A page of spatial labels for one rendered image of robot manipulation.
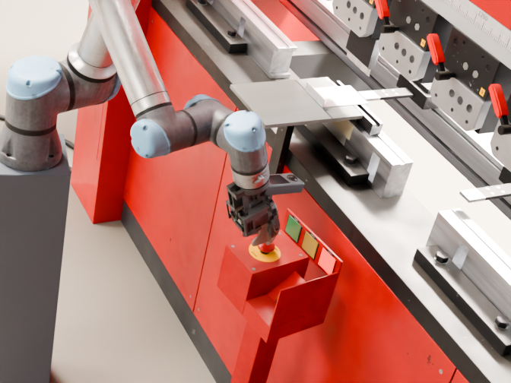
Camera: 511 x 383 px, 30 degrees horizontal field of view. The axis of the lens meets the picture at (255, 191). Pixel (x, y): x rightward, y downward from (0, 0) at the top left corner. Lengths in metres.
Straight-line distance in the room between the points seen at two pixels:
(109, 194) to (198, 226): 0.60
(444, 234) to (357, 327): 0.30
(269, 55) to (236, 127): 0.78
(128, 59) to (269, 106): 0.47
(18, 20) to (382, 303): 2.98
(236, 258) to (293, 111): 0.37
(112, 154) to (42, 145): 1.01
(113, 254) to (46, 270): 0.87
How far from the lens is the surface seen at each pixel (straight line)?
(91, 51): 2.16
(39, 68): 2.18
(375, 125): 2.23
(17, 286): 2.43
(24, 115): 2.18
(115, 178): 3.28
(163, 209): 3.02
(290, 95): 2.25
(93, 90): 2.22
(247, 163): 1.84
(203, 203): 2.74
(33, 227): 2.32
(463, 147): 2.36
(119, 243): 3.30
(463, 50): 1.93
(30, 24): 4.63
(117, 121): 3.15
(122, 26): 1.85
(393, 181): 2.19
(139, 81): 1.82
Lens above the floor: 2.05
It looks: 34 degrees down
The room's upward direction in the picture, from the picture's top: 13 degrees clockwise
